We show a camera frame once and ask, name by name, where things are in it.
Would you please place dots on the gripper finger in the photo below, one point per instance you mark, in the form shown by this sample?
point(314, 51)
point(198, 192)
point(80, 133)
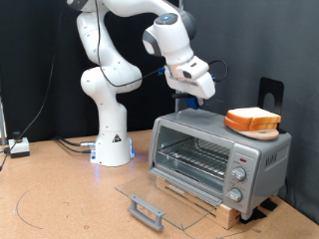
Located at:
point(201, 101)

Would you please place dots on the white box black button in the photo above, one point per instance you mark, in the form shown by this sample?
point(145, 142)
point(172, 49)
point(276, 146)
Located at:
point(19, 146)

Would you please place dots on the grey backdrop curtain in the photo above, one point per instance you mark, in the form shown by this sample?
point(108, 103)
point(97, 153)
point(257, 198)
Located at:
point(249, 40)

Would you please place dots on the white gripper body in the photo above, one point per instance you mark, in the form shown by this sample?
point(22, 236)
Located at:
point(197, 83)

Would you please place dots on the white bread slice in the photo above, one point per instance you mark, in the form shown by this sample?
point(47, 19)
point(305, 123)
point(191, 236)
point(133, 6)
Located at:
point(252, 114)
point(239, 125)

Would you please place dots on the slotted wooden block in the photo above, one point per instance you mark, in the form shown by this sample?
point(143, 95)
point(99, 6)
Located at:
point(226, 215)

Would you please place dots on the metal spatula blue grip block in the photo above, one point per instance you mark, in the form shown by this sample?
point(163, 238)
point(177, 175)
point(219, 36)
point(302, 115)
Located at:
point(191, 102)

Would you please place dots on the black metal bookend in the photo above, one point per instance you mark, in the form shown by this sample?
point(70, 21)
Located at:
point(270, 86)

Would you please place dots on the round wooden plate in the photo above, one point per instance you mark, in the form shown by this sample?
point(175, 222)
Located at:
point(262, 134)

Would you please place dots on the vertical aluminium pole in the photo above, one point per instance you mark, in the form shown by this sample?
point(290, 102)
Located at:
point(177, 105)

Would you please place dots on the black backdrop curtain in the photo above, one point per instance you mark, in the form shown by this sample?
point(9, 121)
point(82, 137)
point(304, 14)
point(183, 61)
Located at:
point(33, 49)

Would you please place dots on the silver toaster oven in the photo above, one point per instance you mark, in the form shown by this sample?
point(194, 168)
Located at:
point(265, 159)

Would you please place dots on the black foam pad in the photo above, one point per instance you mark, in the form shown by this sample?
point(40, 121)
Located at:
point(269, 204)
point(254, 215)

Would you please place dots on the silver oven knob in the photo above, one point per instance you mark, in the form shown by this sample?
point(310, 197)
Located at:
point(239, 173)
point(234, 194)

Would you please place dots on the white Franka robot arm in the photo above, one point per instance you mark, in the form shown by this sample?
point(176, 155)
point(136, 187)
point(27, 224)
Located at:
point(109, 139)

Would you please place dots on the thin metal pole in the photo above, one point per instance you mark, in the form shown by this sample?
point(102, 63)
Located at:
point(2, 126)

